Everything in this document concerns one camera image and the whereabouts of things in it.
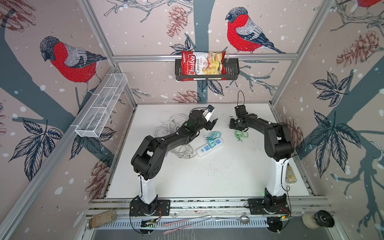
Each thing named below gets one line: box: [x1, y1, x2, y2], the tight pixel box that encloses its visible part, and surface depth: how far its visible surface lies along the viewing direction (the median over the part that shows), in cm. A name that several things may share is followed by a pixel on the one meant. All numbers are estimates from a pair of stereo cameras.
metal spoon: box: [215, 215, 250, 225], surface depth 70 cm
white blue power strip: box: [196, 138, 223, 158], surface depth 94 cm
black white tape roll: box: [301, 209, 335, 230], surface depth 63 cm
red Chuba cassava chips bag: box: [181, 51, 227, 82], surface depth 90 cm
